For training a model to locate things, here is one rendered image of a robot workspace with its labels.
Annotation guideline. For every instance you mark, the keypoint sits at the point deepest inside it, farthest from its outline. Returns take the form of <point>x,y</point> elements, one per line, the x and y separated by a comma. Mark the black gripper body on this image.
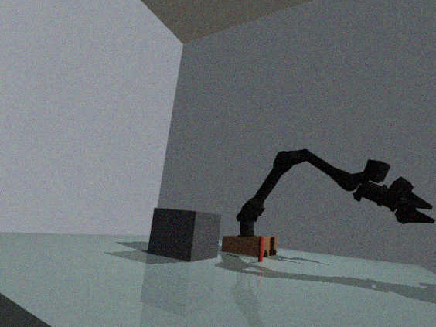
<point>389,198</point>

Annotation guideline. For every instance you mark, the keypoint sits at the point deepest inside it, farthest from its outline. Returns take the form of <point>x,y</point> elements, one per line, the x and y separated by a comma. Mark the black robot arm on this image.
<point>375,171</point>

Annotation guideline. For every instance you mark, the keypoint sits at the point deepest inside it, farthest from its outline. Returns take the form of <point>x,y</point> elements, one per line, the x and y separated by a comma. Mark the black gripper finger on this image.
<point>415,216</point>
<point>408,199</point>

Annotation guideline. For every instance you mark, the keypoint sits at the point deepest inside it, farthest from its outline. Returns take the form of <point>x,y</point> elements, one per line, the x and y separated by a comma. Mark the dark red peg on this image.
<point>260,249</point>

